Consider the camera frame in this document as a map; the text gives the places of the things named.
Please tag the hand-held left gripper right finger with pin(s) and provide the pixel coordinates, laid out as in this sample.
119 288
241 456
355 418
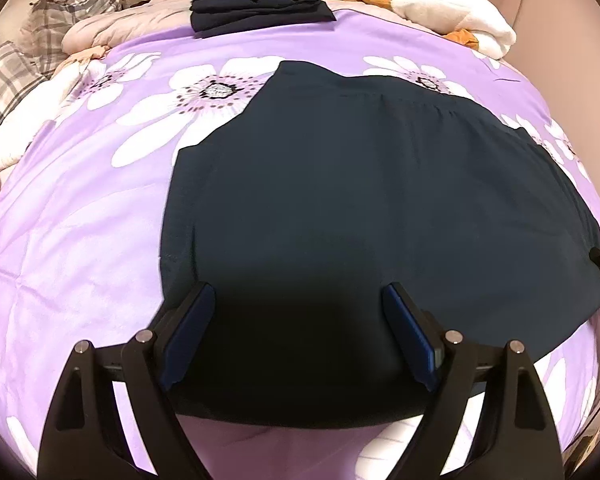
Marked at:
410 335

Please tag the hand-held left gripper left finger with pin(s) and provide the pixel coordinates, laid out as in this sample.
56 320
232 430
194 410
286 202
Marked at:
190 335

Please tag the dark teal large garment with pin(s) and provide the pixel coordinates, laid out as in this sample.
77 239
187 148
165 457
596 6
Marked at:
355 185

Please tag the purple floral bed sheet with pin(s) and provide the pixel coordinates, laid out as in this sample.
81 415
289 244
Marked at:
80 235

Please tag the white and orange plush toy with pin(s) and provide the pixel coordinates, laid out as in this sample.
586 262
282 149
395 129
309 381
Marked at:
445 10

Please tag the small plaid pillow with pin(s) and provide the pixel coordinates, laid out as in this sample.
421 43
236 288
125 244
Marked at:
7 85

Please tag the pink quilt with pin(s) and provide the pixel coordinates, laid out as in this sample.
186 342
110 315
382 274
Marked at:
130 22

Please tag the large plaid pillow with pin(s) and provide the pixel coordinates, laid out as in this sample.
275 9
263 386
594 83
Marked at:
65 15

